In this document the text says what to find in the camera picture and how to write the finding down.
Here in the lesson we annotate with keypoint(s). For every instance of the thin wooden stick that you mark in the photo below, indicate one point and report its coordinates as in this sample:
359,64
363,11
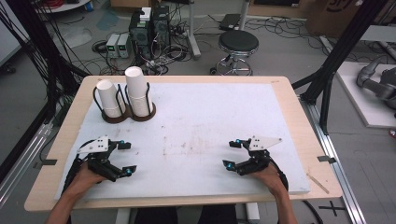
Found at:
317,183

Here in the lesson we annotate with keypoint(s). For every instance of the grey power supply unit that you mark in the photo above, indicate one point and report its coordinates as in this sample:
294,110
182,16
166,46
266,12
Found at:
112,45
124,45

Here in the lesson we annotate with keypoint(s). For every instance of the tall white paper cup stack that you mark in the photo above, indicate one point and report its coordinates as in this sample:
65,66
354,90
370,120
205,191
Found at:
138,90

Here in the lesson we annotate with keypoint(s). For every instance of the white platform board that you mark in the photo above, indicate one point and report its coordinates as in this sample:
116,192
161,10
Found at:
361,105

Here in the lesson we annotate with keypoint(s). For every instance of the white desk leg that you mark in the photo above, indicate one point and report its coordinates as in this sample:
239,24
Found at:
193,34

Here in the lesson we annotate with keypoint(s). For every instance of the person's left hand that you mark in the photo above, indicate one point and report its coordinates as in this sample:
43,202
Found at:
85,179

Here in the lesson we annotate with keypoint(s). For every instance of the black metal frame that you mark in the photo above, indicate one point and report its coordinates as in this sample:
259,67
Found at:
342,53

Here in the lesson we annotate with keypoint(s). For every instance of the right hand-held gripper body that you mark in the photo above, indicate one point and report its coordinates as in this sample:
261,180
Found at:
258,155

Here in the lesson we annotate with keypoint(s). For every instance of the person's right hand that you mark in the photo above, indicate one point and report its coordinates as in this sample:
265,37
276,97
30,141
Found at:
269,179

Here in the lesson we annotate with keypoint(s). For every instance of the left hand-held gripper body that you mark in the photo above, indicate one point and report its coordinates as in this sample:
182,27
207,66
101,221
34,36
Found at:
96,146

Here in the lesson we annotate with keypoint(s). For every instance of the person's legs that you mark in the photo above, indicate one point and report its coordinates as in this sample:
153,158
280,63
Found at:
186,216

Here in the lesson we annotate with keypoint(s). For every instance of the cardboard box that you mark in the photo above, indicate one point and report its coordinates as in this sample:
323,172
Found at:
336,15

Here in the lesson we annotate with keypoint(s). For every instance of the round white table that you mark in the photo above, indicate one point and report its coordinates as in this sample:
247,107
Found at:
65,5

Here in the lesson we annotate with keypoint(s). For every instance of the white table mat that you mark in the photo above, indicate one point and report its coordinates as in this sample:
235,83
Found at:
202,124

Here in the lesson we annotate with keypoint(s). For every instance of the black tape piece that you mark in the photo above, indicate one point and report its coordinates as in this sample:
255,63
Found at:
327,159
46,162

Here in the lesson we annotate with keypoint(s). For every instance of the white side table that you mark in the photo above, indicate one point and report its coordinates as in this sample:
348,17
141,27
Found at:
378,32

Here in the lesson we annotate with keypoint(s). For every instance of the aluminium floor rail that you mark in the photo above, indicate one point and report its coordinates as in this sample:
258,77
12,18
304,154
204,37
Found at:
21,161
336,174

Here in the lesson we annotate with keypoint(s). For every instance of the black round stool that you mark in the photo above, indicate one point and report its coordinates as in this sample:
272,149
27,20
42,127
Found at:
238,41

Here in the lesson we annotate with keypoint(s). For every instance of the black computer tower white top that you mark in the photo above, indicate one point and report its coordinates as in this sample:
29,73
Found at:
140,34

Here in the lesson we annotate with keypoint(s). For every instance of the short white paper cup stack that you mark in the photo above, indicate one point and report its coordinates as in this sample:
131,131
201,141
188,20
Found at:
109,96

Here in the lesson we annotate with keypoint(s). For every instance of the wooden table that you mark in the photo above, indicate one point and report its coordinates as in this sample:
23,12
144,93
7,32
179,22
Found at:
299,109

